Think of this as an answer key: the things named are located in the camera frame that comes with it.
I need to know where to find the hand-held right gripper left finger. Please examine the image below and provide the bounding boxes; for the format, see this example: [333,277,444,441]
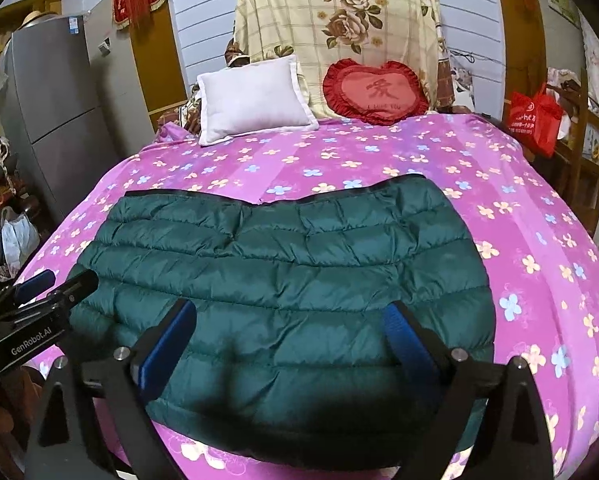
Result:
[24,298,198,480]

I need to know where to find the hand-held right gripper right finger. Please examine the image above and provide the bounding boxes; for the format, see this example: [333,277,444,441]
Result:
[382,301,555,480]

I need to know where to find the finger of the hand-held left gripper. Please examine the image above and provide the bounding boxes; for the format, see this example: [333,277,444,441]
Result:
[54,269,99,311]
[14,269,55,304]

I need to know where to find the dark green puffer jacket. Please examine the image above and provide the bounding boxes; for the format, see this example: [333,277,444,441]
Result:
[70,174,497,448]

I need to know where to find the white plastic bag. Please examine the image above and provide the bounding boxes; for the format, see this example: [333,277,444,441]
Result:
[0,207,41,273]

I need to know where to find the grey refrigerator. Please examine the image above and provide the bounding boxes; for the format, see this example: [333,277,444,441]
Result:
[0,14,123,226]

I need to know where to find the pink floral bedsheet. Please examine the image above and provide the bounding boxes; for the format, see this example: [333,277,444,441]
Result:
[17,110,599,480]

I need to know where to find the wooden shelf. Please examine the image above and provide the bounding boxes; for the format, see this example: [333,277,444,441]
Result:
[549,67,599,236]

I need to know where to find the red heart-shaped cushion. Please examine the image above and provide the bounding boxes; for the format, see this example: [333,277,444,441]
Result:
[322,60,430,126]

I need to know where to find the red shopping bag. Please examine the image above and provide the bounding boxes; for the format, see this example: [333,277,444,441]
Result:
[508,82,564,158]

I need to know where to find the white pillow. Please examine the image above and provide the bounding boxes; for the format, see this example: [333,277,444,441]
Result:
[197,55,320,147]

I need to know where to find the straw hat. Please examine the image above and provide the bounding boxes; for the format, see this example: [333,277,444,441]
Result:
[20,9,60,28]

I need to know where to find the cream rose-print blanket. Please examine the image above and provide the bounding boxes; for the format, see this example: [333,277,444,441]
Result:
[232,0,453,121]

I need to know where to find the black wire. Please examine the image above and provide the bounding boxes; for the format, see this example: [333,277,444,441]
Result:
[444,49,500,86]

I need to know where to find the wall poster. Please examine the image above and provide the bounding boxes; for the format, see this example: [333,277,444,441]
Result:
[544,0,583,28]

